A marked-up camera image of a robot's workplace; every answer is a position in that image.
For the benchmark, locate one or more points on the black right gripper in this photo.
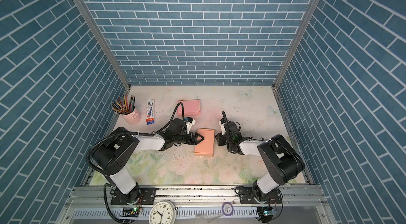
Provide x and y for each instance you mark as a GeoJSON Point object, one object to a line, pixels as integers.
{"type": "Point", "coordinates": [219, 140]}

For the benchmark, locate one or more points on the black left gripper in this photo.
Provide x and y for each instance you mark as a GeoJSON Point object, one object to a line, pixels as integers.
{"type": "Point", "coordinates": [194, 141]}

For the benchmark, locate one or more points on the tan cardboard box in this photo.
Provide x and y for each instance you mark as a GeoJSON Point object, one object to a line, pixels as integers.
{"type": "Point", "coordinates": [206, 147]}

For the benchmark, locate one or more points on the pink cardboard box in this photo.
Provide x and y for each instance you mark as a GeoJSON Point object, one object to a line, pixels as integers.
{"type": "Point", "coordinates": [191, 108]}

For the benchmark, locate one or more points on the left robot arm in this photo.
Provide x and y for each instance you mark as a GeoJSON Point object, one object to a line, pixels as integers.
{"type": "Point", "coordinates": [110, 155]}

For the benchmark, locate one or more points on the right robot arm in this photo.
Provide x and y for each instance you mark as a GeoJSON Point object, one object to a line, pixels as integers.
{"type": "Point", "coordinates": [282, 162]}

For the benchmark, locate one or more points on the white blue pencil box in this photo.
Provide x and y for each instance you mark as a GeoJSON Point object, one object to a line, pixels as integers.
{"type": "Point", "coordinates": [150, 112]}

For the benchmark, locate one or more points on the pink metal pencil bucket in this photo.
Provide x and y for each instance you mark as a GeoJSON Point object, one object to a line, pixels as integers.
{"type": "Point", "coordinates": [133, 117]}

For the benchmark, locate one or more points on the purple tape roll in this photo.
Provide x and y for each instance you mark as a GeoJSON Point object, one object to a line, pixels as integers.
{"type": "Point", "coordinates": [227, 209]}

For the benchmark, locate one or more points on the bundle of coloured pencils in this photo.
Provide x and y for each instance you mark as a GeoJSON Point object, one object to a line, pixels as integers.
{"type": "Point", "coordinates": [124, 105]}

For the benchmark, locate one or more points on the white wall clock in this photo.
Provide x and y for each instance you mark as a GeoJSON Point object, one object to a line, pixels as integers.
{"type": "Point", "coordinates": [164, 212]}

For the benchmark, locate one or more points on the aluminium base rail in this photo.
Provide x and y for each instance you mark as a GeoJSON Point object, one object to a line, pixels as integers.
{"type": "Point", "coordinates": [293, 204]}

